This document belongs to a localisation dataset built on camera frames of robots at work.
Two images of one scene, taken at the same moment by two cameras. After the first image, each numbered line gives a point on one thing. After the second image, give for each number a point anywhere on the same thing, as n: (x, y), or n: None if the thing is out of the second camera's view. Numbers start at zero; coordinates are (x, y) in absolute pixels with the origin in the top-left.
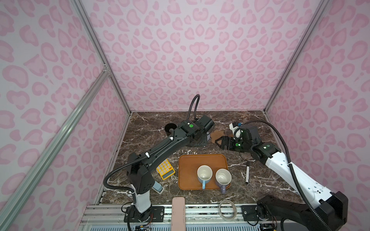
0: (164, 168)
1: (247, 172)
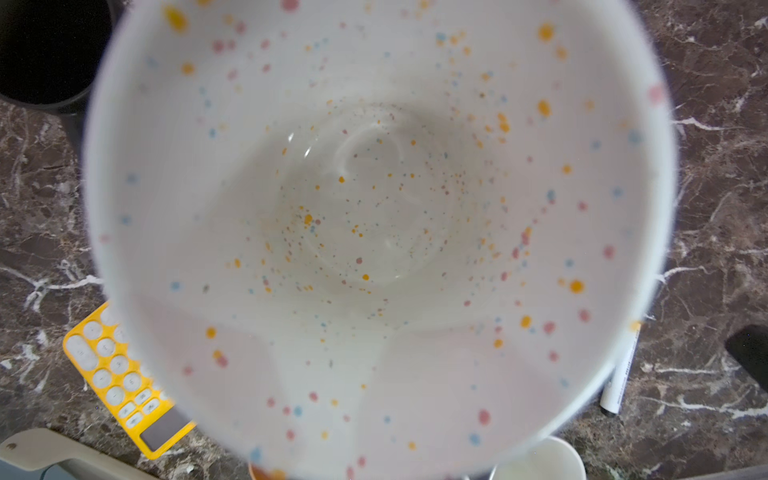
0: (151, 422)
1: (612, 393)
